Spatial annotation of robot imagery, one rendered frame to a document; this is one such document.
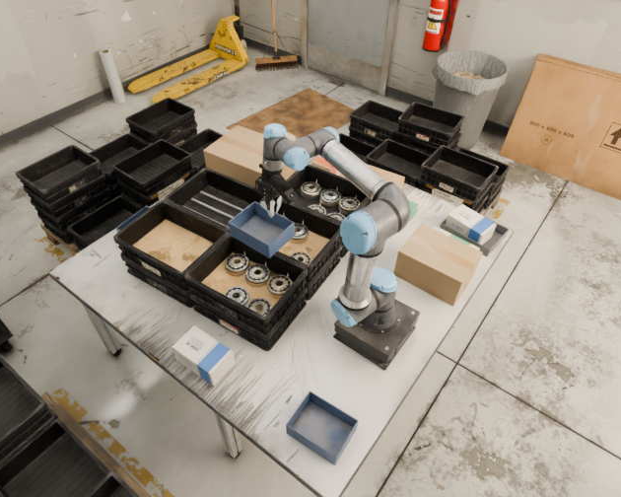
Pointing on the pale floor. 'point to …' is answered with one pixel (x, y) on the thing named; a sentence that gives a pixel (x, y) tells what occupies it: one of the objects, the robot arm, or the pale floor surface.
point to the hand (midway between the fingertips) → (274, 214)
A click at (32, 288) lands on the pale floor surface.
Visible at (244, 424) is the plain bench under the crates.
